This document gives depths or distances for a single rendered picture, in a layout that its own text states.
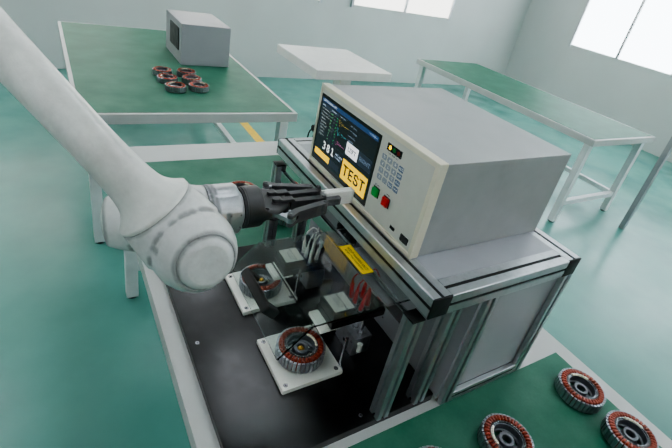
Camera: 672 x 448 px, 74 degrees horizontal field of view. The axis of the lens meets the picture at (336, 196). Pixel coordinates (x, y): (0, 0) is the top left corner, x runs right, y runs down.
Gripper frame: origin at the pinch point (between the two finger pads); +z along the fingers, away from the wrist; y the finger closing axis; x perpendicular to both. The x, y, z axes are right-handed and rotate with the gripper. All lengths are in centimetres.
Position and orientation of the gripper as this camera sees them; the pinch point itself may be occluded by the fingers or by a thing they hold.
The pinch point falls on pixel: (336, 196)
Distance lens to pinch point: 88.8
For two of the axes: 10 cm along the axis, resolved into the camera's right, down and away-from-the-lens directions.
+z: 8.5, -1.0, 5.1
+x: 1.9, -8.6, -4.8
